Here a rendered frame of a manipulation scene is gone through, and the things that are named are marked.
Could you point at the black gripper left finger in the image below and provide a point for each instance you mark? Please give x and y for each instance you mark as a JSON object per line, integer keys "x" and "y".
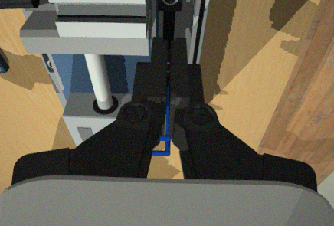
{"x": 118, "y": 149}

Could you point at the dark grey slotted block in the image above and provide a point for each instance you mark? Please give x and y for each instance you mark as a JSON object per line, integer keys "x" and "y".
{"x": 102, "y": 18}

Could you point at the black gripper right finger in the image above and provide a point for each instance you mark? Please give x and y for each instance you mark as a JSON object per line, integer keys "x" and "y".
{"x": 215, "y": 152}

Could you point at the grey flat bar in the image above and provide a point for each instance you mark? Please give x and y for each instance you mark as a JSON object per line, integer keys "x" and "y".
{"x": 44, "y": 5}

